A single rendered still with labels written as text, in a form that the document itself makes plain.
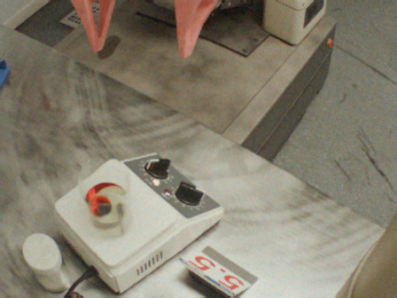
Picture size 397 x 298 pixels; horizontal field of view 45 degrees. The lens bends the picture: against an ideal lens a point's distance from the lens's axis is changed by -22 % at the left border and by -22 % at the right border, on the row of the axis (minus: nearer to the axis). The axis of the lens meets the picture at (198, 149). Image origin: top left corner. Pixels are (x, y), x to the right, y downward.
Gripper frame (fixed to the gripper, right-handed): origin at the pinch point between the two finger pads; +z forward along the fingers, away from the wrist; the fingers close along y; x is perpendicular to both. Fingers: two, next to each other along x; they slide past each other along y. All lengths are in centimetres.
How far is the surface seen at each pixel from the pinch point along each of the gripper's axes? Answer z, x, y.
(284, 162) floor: 63, -117, 14
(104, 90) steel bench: 16.8, -30.6, 23.5
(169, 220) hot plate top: 22.4, -8.0, 0.2
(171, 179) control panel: 22.2, -17.2, 4.4
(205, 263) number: 29.6, -10.6, -3.4
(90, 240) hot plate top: 24.2, -0.7, 7.3
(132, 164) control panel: 20.3, -15.2, 8.9
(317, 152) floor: 61, -126, 4
